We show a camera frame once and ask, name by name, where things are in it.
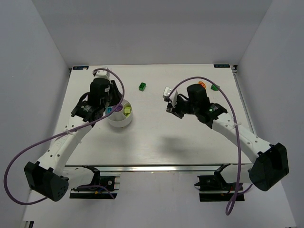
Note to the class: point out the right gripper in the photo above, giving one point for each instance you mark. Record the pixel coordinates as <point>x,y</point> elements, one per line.
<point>177,109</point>

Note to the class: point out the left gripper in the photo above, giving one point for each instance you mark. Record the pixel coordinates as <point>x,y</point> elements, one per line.
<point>116,95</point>

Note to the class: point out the purple long lego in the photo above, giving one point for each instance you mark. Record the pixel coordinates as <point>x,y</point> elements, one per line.
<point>118,108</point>

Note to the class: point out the small blue lego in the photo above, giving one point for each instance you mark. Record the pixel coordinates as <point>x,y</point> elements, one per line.
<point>109,109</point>

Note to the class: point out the lime lego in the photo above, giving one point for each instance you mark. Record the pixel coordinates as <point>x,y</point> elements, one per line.
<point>127,111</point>

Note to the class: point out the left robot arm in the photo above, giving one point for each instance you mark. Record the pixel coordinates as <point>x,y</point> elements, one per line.
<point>48,175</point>

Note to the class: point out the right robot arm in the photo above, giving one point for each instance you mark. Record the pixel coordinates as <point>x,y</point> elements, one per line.
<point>269,162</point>

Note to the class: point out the white round divided container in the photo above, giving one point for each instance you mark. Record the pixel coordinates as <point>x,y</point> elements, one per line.
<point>118,119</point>

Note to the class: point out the dark green lego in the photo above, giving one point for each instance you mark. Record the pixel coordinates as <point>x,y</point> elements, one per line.
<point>142,86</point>

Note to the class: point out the orange yellow round lego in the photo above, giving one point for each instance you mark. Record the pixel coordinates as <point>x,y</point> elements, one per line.
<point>202,84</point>

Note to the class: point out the green lego right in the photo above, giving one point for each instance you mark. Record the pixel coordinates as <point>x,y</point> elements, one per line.
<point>215,88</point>

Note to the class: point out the left blue label sticker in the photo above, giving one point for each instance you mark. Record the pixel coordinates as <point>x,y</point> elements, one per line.
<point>80,68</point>

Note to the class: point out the blue label sticker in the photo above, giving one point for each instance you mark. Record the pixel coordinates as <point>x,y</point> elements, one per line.
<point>221,65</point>
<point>80,68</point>

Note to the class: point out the right blue label sticker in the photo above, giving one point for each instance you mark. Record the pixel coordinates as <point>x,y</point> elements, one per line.
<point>221,65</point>

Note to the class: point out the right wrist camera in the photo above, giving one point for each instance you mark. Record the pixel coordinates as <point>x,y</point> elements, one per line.
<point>170,96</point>

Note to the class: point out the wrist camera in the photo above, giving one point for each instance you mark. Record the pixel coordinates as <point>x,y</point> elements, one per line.
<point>170,96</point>
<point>101,74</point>

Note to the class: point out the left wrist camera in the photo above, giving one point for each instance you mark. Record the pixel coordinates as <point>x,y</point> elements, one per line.
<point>101,74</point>

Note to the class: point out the aluminium table rail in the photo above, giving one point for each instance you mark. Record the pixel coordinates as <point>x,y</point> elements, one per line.
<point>157,168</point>

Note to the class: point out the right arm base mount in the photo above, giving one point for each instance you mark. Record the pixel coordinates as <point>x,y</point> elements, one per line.
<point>213,188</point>

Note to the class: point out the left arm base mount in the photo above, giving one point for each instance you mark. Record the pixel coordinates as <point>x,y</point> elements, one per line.
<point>99,185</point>

